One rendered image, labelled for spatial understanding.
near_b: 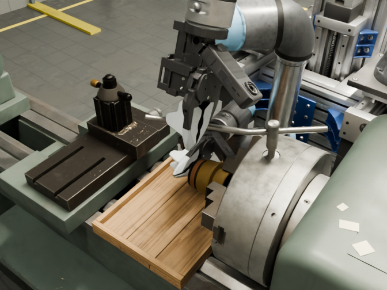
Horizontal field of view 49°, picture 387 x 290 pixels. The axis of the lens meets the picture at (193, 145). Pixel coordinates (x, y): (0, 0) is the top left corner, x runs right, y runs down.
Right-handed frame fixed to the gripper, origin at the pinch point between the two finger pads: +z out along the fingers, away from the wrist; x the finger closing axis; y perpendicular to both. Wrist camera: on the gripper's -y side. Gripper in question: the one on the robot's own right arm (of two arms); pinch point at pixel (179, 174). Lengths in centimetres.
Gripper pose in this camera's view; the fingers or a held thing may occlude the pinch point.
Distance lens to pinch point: 102.9
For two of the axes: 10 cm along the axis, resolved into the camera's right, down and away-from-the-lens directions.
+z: -5.9, 5.1, -6.3
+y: -8.1, -3.7, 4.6
